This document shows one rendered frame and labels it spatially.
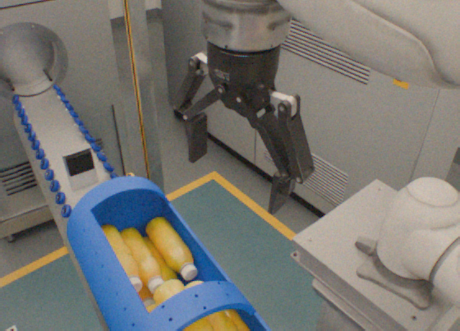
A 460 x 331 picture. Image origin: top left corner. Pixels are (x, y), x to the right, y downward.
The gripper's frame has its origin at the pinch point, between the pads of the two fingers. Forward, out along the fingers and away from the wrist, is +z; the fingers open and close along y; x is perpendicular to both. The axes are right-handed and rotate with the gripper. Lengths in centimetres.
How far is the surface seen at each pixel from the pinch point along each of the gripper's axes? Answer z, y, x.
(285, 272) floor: 169, -30, 90
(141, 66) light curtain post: 45, -87, 54
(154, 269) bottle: 52, -25, 2
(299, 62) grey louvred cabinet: 80, -75, 148
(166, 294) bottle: 40.2, -12.2, -4.9
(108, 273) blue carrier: 41.1, -25.4, -9.5
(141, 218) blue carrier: 57, -42, 12
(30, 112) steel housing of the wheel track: 83, -145, 30
